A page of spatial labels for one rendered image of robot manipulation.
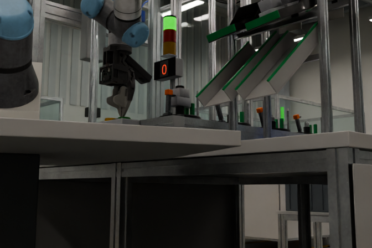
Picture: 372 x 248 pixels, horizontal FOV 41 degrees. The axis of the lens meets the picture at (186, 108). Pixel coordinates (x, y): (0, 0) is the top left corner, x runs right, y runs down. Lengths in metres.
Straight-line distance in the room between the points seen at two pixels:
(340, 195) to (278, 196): 5.52
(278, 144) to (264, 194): 5.58
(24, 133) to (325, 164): 0.56
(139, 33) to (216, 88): 0.29
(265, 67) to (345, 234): 0.60
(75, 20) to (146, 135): 1.95
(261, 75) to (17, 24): 0.66
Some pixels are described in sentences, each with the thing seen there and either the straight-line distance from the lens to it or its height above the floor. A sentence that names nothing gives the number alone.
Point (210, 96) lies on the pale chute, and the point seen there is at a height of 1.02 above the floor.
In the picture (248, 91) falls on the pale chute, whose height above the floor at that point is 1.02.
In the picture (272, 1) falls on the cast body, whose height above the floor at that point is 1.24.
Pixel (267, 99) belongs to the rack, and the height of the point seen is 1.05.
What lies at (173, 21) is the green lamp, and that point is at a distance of 1.96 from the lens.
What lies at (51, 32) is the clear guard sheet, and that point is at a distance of 3.01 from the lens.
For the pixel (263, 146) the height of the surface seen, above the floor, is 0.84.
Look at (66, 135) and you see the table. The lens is 0.84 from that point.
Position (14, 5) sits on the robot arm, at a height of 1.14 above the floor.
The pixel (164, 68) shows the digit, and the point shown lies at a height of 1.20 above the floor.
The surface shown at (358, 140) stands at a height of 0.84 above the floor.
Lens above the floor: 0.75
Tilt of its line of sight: 9 degrees up
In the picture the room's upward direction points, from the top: straight up
